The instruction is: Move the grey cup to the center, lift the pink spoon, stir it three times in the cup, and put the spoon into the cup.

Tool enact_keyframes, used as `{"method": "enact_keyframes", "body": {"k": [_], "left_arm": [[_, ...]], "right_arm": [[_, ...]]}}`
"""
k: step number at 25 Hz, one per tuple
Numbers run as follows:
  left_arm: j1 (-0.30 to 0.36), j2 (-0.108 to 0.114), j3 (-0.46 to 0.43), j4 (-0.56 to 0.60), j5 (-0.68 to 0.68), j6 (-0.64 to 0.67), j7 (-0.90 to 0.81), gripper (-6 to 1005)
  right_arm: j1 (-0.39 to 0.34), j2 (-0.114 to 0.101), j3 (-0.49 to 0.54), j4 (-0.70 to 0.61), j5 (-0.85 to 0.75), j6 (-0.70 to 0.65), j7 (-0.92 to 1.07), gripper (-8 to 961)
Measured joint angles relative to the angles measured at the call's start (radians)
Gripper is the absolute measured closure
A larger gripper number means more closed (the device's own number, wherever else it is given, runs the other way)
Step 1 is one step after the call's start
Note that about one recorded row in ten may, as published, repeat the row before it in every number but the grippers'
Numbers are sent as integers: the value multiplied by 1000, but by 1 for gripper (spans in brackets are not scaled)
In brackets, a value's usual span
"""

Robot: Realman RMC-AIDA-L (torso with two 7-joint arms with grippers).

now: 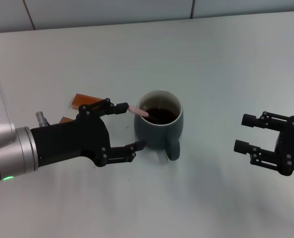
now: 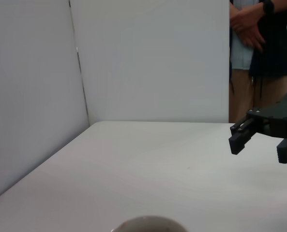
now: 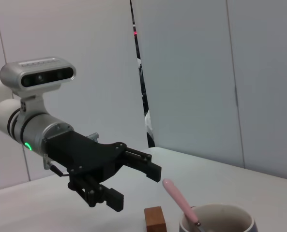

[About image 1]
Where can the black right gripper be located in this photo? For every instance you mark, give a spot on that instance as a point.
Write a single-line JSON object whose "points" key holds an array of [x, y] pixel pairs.
{"points": [[293, 146]]}

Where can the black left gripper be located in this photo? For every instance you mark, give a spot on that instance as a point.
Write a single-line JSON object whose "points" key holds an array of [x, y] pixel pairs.
{"points": [[75, 138]]}

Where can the dark green coffee mug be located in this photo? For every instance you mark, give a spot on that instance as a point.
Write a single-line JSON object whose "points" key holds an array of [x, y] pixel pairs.
{"points": [[156, 135]]}

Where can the dark coffee liquid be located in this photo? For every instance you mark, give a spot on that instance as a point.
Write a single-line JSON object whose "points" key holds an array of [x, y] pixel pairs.
{"points": [[165, 115]]}

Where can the glossy rectangular wooden block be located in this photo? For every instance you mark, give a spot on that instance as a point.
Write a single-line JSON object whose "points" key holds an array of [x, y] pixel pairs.
{"points": [[83, 99]]}

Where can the notched brown wooden block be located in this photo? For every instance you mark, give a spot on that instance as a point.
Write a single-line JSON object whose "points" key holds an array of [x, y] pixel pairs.
{"points": [[65, 120]]}

